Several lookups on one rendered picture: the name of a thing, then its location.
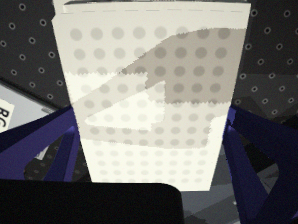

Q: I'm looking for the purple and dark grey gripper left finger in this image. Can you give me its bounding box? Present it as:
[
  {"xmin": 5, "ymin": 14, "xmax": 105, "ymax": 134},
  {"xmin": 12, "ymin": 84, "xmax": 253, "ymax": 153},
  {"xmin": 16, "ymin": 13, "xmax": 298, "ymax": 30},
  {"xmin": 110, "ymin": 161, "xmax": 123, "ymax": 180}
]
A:
[{"xmin": 0, "ymin": 105, "xmax": 80, "ymax": 182}]

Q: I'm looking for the white well plate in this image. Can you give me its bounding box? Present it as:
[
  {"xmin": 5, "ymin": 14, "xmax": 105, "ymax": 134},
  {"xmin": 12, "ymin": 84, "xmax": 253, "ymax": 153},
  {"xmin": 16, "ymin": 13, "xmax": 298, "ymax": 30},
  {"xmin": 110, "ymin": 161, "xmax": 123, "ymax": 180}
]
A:
[{"xmin": 52, "ymin": 0, "xmax": 251, "ymax": 191}]

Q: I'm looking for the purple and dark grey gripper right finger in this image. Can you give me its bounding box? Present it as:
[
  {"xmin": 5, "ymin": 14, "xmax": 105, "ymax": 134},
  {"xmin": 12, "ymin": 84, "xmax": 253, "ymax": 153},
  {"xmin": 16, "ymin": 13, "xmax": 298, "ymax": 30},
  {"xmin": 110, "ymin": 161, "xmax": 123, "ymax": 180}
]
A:
[{"xmin": 222, "ymin": 104, "xmax": 298, "ymax": 224}]

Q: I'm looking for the light grey square plate with rg label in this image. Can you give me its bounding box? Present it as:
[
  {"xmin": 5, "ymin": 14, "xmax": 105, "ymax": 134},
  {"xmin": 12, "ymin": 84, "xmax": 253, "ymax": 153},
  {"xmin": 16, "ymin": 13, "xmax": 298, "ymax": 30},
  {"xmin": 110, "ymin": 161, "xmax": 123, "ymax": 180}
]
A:
[{"xmin": 0, "ymin": 80, "xmax": 59, "ymax": 132}]

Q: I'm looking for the dark grey perforated base plate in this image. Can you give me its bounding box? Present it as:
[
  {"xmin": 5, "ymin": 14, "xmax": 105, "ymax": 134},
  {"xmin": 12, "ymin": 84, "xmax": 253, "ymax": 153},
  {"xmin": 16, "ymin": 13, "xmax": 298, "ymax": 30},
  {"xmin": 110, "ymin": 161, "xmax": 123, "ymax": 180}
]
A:
[{"xmin": 0, "ymin": 0, "xmax": 298, "ymax": 182}]

